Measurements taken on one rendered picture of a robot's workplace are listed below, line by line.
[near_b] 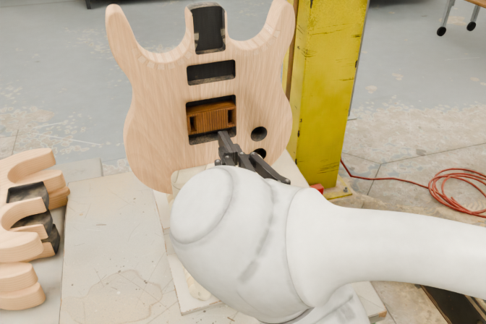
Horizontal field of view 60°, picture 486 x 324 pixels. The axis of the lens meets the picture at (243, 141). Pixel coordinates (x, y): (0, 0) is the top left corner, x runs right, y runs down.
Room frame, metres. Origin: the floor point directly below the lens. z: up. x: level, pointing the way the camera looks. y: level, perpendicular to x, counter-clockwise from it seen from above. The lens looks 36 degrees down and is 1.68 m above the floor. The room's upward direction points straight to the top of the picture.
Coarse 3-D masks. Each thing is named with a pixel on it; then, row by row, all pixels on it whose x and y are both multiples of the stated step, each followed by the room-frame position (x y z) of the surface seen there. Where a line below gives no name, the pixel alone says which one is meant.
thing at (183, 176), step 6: (192, 168) 0.67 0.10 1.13; (198, 168) 0.67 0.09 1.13; (204, 168) 0.67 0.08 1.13; (174, 174) 0.65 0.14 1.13; (180, 174) 0.65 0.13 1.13; (186, 174) 0.65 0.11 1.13; (192, 174) 0.65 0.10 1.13; (174, 180) 0.64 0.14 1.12; (180, 180) 0.64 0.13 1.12; (186, 180) 0.64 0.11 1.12
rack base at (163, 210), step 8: (160, 192) 0.71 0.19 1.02; (160, 200) 0.69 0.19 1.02; (160, 208) 0.66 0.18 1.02; (168, 208) 0.66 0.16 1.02; (160, 216) 0.64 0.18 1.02; (168, 216) 0.64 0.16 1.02; (160, 224) 0.65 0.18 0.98; (168, 224) 0.62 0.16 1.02; (168, 232) 0.61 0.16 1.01; (168, 240) 0.60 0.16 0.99; (168, 248) 0.60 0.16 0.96
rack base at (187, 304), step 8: (168, 256) 0.60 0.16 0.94; (176, 256) 0.60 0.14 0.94; (176, 264) 0.58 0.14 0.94; (176, 272) 0.56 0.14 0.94; (176, 280) 0.54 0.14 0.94; (184, 280) 0.54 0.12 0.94; (176, 288) 0.52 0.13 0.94; (184, 288) 0.52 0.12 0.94; (176, 296) 0.50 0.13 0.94; (184, 296) 0.50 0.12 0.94; (184, 304) 0.48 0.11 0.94; (192, 304) 0.48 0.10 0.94; (200, 304) 0.48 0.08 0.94; (208, 304) 0.48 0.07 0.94; (216, 304) 0.49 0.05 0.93; (184, 312) 0.47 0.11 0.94; (192, 312) 0.47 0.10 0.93
